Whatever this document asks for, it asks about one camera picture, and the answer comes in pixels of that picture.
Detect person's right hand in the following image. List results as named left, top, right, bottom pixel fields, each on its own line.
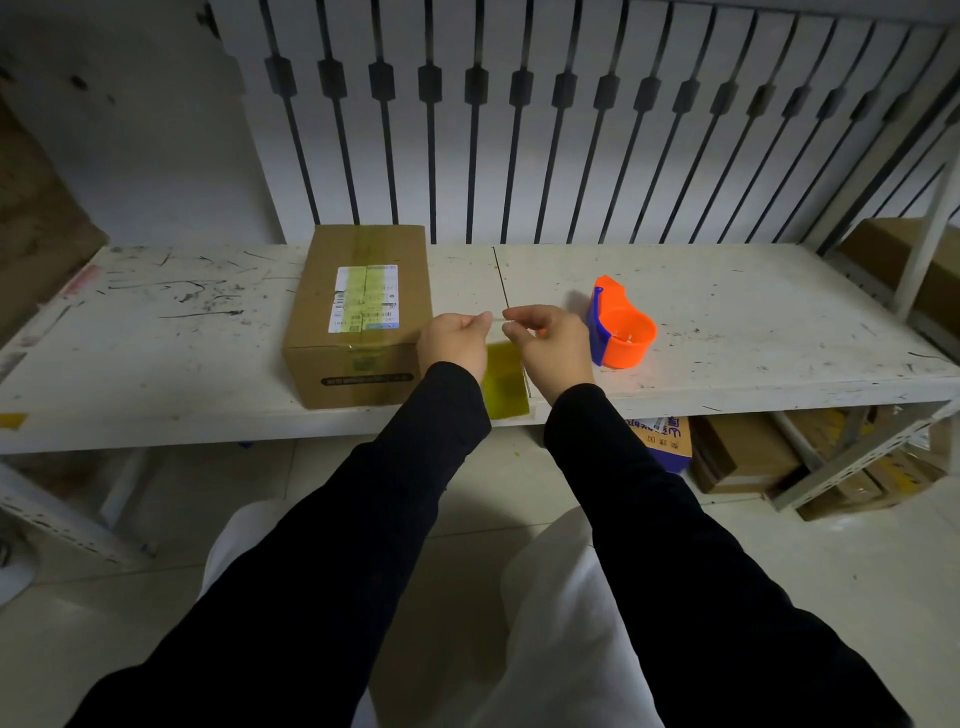
left=501, top=304, right=600, bottom=408

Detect person's left hand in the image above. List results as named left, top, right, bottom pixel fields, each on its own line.
left=416, top=310, right=495, bottom=384

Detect yellowish clear tape strip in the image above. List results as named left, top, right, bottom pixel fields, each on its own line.
left=480, top=315, right=535, bottom=422

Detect person's right forearm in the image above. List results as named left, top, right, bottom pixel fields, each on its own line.
left=543, top=382, right=913, bottom=728

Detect person's left forearm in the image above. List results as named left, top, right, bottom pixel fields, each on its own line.
left=66, top=362, right=493, bottom=728

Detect orange and blue tape dispenser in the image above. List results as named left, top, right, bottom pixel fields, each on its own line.
left=586, top=275, right=659, bottom=371

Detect brown cardboard box with label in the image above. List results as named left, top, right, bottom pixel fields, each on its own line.
left=281, top=224, right=435, bottom=411

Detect white panel with black bars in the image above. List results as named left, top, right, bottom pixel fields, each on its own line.
left=208, top=0, right=960, bottom=249

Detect white perforated metal brace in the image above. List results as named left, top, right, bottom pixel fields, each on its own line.
left=0, top=448, right=155, bottom=567
left=765, top=401, right=957, bottom=513

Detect flat brown cardboard boxes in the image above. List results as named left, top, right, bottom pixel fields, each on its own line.
left=787, top=407, right=948, bottom=523

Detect large brown cardboard box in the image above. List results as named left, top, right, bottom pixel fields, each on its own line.
left=838, top=216, right=960, bottom=340

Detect brown board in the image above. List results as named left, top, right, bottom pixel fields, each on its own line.
left=0, top=96, right=111, bottom=348

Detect white metal shelf post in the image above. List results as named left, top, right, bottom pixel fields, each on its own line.
left=892, top=146, right=960, bottom=320

